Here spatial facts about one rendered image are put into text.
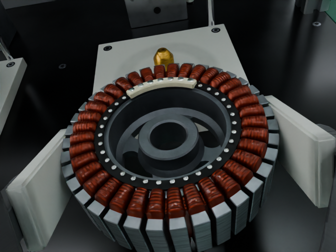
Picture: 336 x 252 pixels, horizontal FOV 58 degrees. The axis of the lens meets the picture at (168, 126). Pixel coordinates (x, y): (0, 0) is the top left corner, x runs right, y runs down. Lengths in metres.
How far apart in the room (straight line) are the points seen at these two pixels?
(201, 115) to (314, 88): 0.15
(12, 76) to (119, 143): 0.23
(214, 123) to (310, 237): 0.10
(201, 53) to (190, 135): 0.18
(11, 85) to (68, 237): 0.19
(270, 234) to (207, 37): 0.22
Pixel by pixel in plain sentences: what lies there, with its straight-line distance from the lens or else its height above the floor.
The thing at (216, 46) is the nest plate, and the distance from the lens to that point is 0.34.
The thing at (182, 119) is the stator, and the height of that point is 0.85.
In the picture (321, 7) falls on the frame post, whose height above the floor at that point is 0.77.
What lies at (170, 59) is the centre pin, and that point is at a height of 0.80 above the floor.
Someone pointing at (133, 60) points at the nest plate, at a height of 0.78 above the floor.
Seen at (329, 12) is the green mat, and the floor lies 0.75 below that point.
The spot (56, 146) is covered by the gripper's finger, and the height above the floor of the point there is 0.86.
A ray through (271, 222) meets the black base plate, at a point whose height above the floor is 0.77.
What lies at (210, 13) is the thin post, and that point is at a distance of 0.37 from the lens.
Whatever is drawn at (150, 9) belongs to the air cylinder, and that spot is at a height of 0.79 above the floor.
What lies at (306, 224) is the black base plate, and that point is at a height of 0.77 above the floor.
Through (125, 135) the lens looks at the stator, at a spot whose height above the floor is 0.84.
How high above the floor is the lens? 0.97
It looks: 47 degrees down
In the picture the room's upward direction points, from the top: 11 degrees counter-clockwise
